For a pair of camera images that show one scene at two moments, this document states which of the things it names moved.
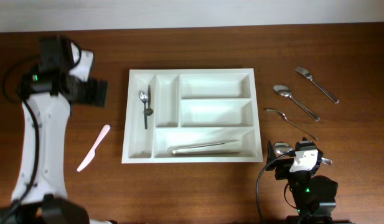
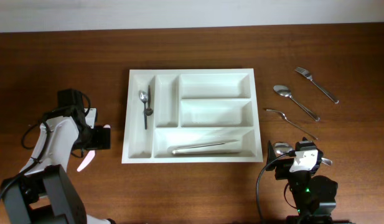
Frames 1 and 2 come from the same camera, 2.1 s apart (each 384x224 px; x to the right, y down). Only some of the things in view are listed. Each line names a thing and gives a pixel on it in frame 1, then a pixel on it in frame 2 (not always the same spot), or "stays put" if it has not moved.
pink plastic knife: x=105 y=130 stays put
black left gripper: x=102 y=93 to x=107 y=139
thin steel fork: x=284 y=117 stays put
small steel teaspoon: x=144 y=97 stays put
